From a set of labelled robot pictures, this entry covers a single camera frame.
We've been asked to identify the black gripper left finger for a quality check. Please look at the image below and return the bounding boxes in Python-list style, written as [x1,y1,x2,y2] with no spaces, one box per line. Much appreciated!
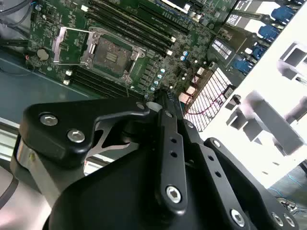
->
[18,89,189,216]

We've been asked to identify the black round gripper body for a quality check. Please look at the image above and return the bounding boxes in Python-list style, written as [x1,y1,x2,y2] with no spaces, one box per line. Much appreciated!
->
[49,116,274,230]

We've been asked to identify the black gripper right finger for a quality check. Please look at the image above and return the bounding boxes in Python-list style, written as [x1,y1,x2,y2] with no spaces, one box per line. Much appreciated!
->
[167,90,300,230]

